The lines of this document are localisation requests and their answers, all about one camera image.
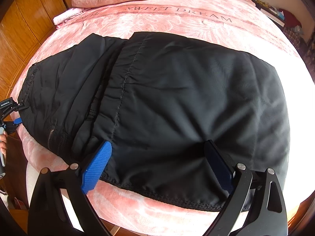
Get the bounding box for black padded pants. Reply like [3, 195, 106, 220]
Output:
[18, 32, 290, 211]

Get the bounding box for person's left hand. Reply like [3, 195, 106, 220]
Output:
[0, 131, 7, 157]

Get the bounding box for person's light trousers leg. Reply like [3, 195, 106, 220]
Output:
[28, 168, 84, 235]

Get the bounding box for orange wooden wardrobe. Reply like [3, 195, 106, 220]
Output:
[1, 0, 71, 99]

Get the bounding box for white pink folded towel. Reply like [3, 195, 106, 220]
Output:
[53, 7, 85, 26]

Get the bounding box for pink leaf-print bed blanket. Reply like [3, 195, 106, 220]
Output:
[9, 0, 315, 236]

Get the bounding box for plaid cloth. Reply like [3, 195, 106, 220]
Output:
[283, 27, 308, 53]

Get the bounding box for dark bedside table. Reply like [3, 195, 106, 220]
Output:
[252, 0, 285, 28]

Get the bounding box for dark red garment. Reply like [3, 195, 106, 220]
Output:
[278, 8, 302, 28]

